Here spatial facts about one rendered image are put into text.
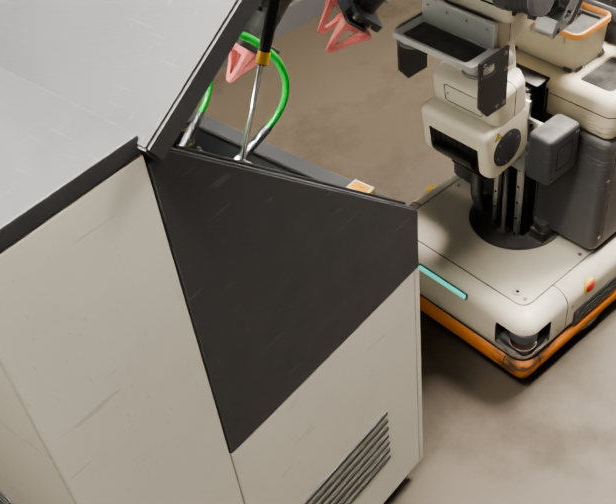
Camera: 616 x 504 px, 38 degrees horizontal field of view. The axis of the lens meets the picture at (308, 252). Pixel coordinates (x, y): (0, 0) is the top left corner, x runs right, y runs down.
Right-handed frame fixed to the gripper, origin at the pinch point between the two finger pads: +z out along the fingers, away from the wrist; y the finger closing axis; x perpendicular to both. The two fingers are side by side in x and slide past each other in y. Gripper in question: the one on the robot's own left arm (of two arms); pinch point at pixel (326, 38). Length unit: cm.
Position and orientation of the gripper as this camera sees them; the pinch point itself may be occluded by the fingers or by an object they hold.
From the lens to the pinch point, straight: 160.9
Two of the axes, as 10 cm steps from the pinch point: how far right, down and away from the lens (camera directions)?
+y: 2.8, 7.9, -5.4
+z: -6.4, 5.7, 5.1
